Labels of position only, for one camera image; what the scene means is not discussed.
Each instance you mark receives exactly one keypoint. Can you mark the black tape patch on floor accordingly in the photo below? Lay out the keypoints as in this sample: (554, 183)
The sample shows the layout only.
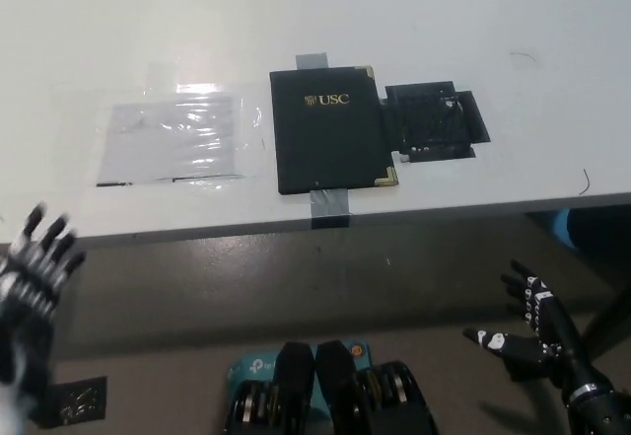
(81, 400)

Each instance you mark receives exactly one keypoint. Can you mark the clear plastic tape patch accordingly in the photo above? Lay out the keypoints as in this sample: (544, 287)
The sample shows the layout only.
(167, 139)

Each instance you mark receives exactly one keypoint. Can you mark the black USC diary gold corners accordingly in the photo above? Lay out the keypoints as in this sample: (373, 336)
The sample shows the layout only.
(330, 134)

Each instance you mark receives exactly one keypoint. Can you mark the blue object under desk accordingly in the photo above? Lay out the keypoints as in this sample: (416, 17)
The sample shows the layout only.
(563, 230)

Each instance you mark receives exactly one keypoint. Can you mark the grey duct tape strip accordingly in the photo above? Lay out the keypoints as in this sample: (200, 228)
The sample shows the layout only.
(330, 205)

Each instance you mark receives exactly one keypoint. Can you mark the left white-black robot hand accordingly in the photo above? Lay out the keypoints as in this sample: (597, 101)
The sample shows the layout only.
(34, 272)

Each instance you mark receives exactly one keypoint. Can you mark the right white-black robot hand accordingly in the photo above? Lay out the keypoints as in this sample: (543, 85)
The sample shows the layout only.
(547, 326)

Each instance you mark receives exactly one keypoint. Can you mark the teal tp-link box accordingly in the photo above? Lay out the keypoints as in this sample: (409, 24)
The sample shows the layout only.
(254, 366)

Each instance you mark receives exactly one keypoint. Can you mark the black tape patch on desk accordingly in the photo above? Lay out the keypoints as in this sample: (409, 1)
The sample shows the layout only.
(434, 119)

